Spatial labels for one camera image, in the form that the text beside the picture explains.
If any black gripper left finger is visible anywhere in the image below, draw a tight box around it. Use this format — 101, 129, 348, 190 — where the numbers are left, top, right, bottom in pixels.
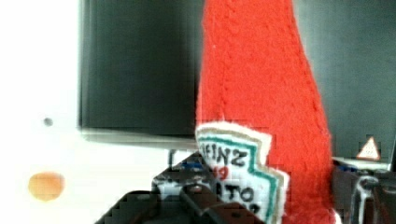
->
152, 152, 222, 224

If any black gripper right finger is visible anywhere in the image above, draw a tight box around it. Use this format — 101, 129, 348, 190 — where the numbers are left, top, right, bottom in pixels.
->
332, 157, 396, 224

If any red plush ketchup bottle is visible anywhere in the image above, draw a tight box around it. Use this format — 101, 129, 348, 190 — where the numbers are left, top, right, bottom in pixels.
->
196, 0, 336, 224

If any black oven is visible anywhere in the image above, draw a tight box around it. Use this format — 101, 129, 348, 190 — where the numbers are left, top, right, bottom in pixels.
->
78, 0, 396, 163

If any orange ball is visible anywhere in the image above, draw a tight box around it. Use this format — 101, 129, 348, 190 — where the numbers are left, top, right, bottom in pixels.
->
28, 172, 65, 202

